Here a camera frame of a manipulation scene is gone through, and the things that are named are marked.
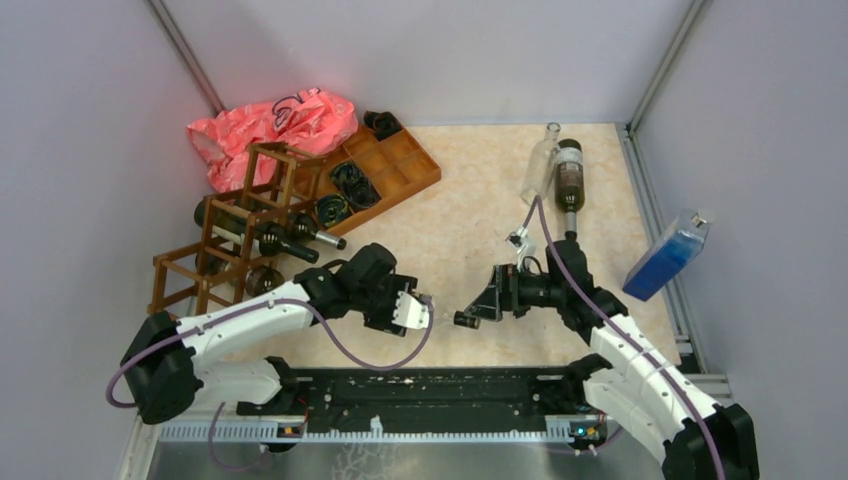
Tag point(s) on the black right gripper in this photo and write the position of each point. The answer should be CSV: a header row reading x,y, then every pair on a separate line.
x,y
500,294

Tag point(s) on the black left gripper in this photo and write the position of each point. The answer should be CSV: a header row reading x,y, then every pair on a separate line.
x,y
396,282

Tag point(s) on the green wine bottle silver foil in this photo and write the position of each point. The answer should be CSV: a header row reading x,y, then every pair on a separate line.
x,y
302,227

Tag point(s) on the clear glass bottle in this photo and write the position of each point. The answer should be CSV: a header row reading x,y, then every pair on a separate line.
x,y
539,170

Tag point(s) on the green wine bottle silver neck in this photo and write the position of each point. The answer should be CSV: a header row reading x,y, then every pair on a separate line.
x,y
261,280

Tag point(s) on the green wine bottle black neck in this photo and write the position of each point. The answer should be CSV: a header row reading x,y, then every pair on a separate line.
x,y
270,238

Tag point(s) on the blue liquid square bottle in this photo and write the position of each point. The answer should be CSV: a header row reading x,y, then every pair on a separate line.
x,y
678,245

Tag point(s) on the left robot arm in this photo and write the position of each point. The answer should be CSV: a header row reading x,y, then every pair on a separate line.
x,y
175,365

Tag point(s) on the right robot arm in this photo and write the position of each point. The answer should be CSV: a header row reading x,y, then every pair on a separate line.
x,y
689,433

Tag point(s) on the dark wine bottle lying down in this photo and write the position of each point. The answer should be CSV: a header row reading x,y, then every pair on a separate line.
x,y
569,185

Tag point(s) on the brown wooden wine rack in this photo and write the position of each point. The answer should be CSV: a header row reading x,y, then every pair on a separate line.
x,y
281,180

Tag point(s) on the rolled dark blue sock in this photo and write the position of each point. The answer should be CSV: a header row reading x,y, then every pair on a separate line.
x,y
332,209

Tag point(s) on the rolled black sock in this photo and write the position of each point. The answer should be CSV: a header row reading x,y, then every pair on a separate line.
x,y
354,186

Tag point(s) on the wooden compartment tray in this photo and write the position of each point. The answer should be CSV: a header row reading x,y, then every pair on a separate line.
x,y
398,167

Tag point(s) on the rolled dark sock far corner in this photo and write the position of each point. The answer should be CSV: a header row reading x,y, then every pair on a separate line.
x,y
382,124

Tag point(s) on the pink plastic bag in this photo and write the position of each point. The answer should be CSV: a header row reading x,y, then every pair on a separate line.
x,y
314,120

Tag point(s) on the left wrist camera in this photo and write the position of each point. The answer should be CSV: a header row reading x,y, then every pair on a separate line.
x,y
412,311

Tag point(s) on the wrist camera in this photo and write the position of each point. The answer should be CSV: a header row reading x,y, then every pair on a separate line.
x,y
412,311
523,245

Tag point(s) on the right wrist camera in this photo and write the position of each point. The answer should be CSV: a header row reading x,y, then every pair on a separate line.
x,y
523,245

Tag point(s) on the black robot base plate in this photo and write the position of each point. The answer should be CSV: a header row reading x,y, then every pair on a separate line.
x,y
454,400

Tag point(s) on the white cable duct strip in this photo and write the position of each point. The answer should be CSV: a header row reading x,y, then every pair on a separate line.
x,y
270,432

